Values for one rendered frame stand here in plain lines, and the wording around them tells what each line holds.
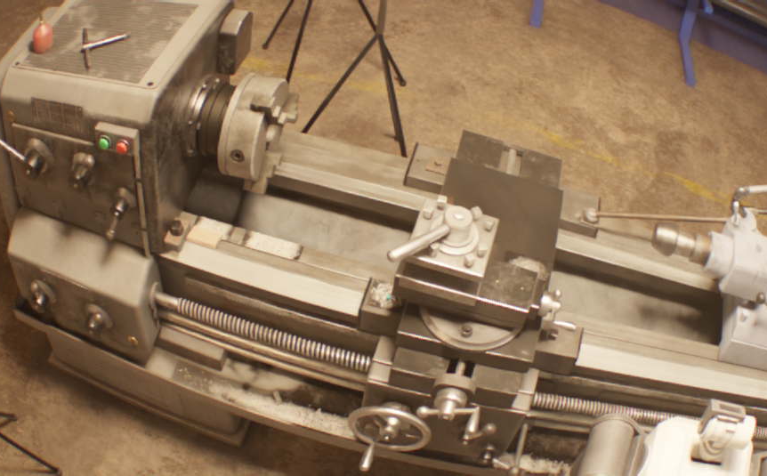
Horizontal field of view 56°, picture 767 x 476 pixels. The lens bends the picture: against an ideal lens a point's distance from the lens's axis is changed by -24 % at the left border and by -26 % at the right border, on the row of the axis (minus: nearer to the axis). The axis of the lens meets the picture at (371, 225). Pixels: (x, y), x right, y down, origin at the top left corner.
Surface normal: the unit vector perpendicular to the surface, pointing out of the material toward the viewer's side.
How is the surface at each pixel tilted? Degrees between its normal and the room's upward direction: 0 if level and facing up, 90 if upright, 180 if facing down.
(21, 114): 90
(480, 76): 0
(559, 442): 0
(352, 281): 0
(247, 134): 55
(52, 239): 32
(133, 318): 90
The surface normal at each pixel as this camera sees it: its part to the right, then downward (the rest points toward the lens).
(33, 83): -0.11, 0.04
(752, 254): 0.09, -0.66
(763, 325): -0.20, 0.37
